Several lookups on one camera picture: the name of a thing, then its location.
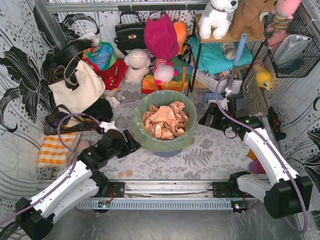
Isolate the green plastic trash bag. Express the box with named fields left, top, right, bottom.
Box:
left=133, top=90, right=197, bottom=153

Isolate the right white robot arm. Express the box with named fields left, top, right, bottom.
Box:
left=199, top=102, right=313, bottom=219

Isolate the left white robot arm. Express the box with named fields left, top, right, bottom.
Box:
left=15, top=129, right=141, bottom=240

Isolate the blue grey trash bin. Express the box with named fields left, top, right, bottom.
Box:
left=151, top=149, right=183, bottom=158

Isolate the dark brown leather bag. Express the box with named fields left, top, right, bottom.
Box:
left=43, top=104, right=103, bottom=136

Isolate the cream canvas tote bag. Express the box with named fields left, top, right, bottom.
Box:
left=49, top=60, right=105, bottom=114

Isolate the magenta cloth bag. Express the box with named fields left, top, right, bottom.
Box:
left=144, top=13, right=179, bottom=61

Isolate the pink plush cylinder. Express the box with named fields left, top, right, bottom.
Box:
left=77, top=140, right=91, bottom=153

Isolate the crumpled brown printed paper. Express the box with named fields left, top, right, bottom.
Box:
left=142, top=101, right=190, bottom=141

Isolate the rainbow striped cloth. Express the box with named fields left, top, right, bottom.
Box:
left=140, top=57, right=194, bottom=94

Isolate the black orange small toy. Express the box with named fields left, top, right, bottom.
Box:
left=268, top=106, right=287, bottom=141

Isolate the teal folded cloth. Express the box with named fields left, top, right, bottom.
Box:
left=188, top=37, right=253, bottom=75

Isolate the yellow plush duck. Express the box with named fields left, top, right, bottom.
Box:
left=253, top=61, right=272, bottom=91

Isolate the orange white checked towel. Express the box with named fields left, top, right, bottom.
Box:
left=37, top=132, right=81, bottom=168

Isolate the pink white plush pig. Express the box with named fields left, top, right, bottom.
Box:
left=153, top=58, right=178, bottom=85

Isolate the red garment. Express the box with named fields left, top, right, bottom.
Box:
left=89, top=58, right=128, bottom=91

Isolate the white plush lamb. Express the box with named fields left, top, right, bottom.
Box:
left=124, top=48, right=151, bottom=84

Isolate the colourful patterned cloth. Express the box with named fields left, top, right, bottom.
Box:
left=82, top=41, right=117, bottom=72

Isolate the white plush dog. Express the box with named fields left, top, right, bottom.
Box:
left=199, top=0, right=238, bottom=40

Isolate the brown teddy bear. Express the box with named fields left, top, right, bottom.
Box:
left=230, top=0, right=278, bottom=39

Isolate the silver foil pouch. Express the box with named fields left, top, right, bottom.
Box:
left=273, top=34, right=313, bottom=65

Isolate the black round hat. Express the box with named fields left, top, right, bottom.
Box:
left=54, top=39, right=94, bottom=67

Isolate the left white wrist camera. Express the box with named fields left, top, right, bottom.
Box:
left=99, top=121, right=119, bottom=133

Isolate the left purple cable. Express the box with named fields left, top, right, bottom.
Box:
left=0, top=112, right=103, bottom=226

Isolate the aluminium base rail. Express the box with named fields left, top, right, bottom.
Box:
left=37, top=178, right=311, bottom=213

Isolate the black wire basket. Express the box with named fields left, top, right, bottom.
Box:
left=264, top=12, right=320, bottom=79

